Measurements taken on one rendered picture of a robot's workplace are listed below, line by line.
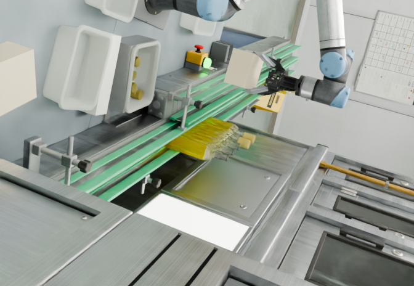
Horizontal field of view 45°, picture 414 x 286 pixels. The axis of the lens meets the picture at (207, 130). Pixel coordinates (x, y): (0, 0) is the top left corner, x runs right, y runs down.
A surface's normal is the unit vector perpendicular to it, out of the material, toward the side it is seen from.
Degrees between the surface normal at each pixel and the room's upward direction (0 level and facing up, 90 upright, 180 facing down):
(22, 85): 0
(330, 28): 86
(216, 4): 9
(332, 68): 91
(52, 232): 90
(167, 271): 90
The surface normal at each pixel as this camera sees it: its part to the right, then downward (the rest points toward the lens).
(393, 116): -0.39, 0.26
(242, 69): -0.33, 0.01
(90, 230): 0.18, -0.92
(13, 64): 0.90, 0.29
